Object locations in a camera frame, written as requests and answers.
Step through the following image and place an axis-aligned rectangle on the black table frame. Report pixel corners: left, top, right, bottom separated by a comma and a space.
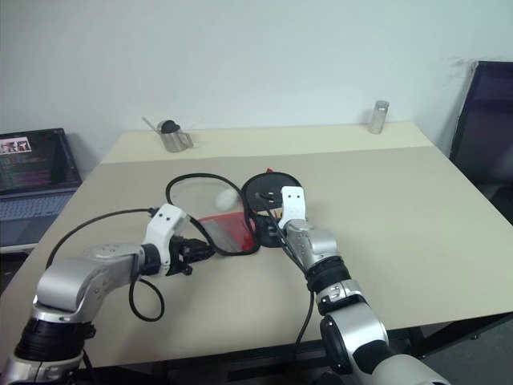
84, 309, 513, 385

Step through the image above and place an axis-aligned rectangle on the small metal watering can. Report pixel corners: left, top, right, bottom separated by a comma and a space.
141, 115, 196, 154

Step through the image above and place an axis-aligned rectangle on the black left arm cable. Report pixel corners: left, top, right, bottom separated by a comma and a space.
45, 205, 166, 322

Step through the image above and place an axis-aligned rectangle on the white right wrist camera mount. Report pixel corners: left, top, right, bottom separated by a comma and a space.
277, 184, 309, 230

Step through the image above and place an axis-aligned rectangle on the open laptop computer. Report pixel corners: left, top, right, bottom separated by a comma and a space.
0, 128, 83, 249

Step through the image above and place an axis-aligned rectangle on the black mesh paddle case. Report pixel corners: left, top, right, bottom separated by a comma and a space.
165, 168, 306, 257

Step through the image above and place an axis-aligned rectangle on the black chair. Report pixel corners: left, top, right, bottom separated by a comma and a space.
448, 60, 513, 226

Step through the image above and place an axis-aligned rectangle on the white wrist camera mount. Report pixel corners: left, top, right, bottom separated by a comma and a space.
277, 184, 309, 230
144, 203, 190, 278

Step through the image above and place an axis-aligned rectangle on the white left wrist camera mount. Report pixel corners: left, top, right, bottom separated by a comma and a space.
144, 203, 190, 278

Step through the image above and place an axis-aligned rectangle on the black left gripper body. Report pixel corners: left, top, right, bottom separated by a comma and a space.
165, 235, 202, 278

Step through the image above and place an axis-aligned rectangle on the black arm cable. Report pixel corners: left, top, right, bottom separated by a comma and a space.
45, 205, 166, 322
253, 191, 318, 347

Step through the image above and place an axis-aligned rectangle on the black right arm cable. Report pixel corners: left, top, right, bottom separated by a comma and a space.
253, 191, 318, 347

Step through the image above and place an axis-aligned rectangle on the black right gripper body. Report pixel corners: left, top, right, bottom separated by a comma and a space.
251, 189, 285, 222

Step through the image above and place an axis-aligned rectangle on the metal cylinder tumbler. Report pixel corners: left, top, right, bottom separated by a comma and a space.
369, 99, 391, 135

